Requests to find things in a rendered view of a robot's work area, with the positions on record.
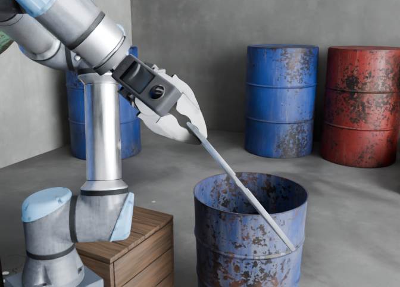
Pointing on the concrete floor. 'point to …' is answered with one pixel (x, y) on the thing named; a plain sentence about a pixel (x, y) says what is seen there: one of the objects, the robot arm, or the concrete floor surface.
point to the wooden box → (135, 253)
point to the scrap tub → (248, 231)
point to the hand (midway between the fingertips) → (199, 136)
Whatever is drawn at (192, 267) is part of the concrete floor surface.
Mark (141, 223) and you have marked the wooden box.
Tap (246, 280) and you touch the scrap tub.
